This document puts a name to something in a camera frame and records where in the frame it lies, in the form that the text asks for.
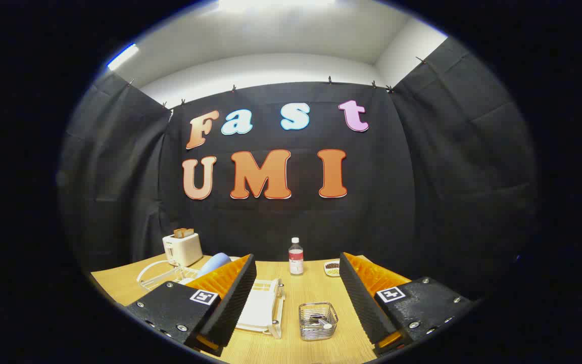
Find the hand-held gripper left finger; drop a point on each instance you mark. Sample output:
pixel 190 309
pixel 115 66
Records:
pixel 235 298

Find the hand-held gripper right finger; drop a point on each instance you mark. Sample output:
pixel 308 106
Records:
pixel 361 303

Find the blue plate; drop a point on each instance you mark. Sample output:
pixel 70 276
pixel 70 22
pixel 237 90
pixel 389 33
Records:
pixel 215 263

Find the blue striped spoon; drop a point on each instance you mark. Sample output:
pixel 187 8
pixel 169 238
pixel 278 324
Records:
pixel 325 324

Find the white divided dish with beans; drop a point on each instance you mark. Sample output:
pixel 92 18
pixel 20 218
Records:
pixel 331 266

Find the white toaster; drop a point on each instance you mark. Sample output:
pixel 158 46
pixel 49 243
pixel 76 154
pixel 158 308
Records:
pixel 185 250

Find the clear bottle with red label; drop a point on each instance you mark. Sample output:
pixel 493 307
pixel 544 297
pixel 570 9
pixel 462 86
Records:
pixel 296 260

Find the brown toast slice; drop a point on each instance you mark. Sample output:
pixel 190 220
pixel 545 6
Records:
pixel 189 231
pixel 179 233

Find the black backdrop cloth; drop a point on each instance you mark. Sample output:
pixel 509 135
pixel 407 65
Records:
pixel 281 217

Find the ceiling light strip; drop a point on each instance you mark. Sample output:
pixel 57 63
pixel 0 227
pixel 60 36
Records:
pixel 123 56
pixel 276 4

